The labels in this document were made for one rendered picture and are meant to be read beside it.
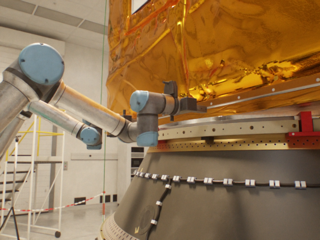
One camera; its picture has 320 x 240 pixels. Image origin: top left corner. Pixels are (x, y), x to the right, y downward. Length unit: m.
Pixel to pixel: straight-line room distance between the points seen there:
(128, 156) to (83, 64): 3.38
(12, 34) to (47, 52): 8.02
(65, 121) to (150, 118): 0.47
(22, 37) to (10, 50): 0.51
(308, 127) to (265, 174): 0.22
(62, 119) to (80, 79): 8.03
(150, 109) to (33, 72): 0.38
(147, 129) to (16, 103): 0.40
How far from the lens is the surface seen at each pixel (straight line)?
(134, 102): 0.92
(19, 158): 5.73
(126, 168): 8.68
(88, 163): 9.05
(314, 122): 1.11
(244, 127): 1.10
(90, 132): 1.21
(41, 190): 8.62
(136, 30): 1.94
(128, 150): 8.69
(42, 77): 0.77
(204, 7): 1.40
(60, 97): 0.94
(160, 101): 0.94
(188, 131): 1.21
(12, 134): 1.48
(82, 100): 0.96
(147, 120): 0.91
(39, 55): 0.79
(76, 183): 8.97
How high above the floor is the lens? 1.58
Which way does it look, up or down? 8 degrees up
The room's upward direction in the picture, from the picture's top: straight up
